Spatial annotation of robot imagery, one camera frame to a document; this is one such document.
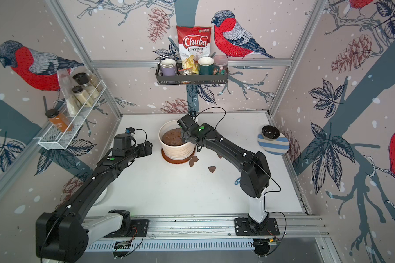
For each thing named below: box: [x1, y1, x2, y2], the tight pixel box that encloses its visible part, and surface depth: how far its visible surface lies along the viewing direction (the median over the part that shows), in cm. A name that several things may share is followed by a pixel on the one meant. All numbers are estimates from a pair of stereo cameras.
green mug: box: [198, 64, 220, 76], surface depth 85 cm
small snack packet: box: [177, 67, 194, 77], surface depth 87 cm
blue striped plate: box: [256, 132, 290, 156], surface depth 105 cm
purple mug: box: [160, 58, 177, 77], surface depth 84 cm
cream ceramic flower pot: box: [158, 119, 195, 160], surface depth 94 cm
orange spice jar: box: [44, 108, 73, 133], surface depth 68 cm
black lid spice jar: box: [71, 85, 94, 108], surface depth 79 cm
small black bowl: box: [261, 124, 281, 141], surface depth 106 cm
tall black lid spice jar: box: [72, 72, 100, 100], surface depth 81 cm
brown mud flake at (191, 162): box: [188, 155, 200, 168], surface depth 98 cm
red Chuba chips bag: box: [176, 25, 213, 64], surface depth 81 cm
